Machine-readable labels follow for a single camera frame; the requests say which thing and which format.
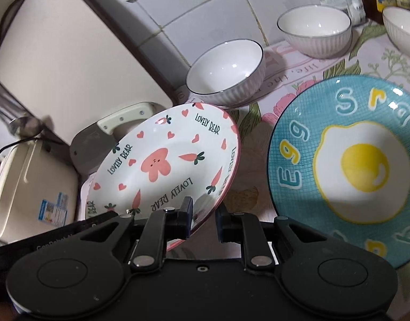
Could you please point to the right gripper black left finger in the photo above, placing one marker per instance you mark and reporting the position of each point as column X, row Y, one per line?
column 163, row 225

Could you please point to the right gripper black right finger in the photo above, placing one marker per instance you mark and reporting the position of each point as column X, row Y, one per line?
column 246, row 230

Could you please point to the pink bunny lovely bear plate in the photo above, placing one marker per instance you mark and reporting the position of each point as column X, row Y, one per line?
column 189, row 150

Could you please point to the blue fried egg plate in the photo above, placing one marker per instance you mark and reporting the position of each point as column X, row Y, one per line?
column 339, row 161

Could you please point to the white ribbed bowl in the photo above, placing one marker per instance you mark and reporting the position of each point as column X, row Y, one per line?
column 228, row 74
column 318, row 31
column 397, row 24

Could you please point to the white rice cooker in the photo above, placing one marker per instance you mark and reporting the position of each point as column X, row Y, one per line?
column 38, row 192

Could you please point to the cream cutting board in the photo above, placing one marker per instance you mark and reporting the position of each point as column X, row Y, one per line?
column 70, row 65

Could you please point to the cleaver with cream handle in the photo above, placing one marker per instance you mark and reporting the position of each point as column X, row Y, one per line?
column 91, row 145

